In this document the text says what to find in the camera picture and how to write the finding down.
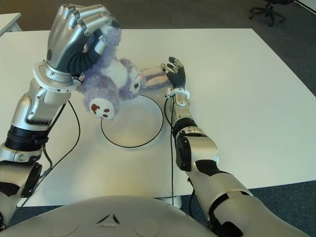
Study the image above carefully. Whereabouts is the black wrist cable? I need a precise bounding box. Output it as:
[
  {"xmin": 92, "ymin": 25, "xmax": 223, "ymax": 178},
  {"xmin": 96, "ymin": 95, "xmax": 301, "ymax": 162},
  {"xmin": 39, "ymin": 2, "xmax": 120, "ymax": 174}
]
[
  {"xmin": 18, "ymin": 100, "xmax": 81, "ymax": 207},
  {"xmin": 163, "ymin": 95, "xmax": 178, "ymax": 207}
]

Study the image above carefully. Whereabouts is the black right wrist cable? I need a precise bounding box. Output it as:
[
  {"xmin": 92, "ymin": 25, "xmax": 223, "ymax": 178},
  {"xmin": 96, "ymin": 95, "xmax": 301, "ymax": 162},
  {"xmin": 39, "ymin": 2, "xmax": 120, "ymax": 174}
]
[{"xmin": 163, "ymin": 95, "xmax": 178, "ymax": 207}]

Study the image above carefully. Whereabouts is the white plate black rim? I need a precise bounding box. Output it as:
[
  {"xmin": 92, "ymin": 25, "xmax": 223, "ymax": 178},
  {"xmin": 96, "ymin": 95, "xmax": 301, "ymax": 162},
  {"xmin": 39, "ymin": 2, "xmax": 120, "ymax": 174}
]
[{"xmin": 100, "ymin": 94, "xmax": 164, "ymax": 149}]

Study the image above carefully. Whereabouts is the white table leg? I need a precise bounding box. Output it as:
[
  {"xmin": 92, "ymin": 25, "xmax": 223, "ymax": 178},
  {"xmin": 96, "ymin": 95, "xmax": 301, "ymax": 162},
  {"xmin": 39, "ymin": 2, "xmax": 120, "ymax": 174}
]
[{"xmin": 154, "ymin": 196, "xmax": 183, "ymax": 209}]

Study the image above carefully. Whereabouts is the black office chair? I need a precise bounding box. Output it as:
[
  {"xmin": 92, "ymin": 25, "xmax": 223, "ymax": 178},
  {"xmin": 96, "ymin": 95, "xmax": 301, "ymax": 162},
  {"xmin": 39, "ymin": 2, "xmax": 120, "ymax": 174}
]
[{"xmin": 248, "ymin": 0, "xmax": 294, "ymax": 27}]

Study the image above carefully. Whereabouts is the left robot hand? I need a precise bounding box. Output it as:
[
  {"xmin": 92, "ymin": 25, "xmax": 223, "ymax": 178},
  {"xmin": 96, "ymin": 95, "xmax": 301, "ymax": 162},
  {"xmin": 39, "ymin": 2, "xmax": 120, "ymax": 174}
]
[{"xmin": 46, "ymin": 3, "xmax": 122, "ymax": 75}]

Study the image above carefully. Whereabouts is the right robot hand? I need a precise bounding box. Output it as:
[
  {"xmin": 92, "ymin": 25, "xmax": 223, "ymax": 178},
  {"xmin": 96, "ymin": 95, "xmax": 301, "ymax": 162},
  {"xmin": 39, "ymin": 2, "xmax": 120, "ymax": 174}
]
[{"xmin": 159, "ymin": 56, "xmax": 187, "ymax": 89}]

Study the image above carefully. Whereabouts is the silver robot torso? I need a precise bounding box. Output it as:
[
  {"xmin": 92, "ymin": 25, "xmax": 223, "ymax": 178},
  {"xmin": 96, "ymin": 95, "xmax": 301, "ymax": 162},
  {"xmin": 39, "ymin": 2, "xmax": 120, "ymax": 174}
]
[{"xmin": 0, "ymin": 195, "xmax": 213, "ymax": 237}]

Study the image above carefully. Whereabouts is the white side table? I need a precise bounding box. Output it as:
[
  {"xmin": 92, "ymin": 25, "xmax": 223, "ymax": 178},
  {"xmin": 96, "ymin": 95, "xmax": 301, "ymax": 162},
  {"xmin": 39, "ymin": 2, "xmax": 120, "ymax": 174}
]
[{"xmin": 0, "ymin": 12, "xmax": 23, "ymax": 38}]

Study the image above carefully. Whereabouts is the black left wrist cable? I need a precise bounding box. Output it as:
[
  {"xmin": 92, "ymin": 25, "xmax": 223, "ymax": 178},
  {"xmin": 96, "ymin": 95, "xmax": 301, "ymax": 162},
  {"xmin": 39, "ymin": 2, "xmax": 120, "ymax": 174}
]
[{"xmin": 18, "ymin": 100, "xmax": 81, "ymax": 207}]

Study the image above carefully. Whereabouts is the purple plush bunny doll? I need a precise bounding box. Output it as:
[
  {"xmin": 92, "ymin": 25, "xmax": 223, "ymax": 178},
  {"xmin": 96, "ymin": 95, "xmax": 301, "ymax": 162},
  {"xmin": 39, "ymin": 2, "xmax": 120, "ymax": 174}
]
[{"xmin": 74, "ymin": 24, "xmax": 171, "ymax": 121}]

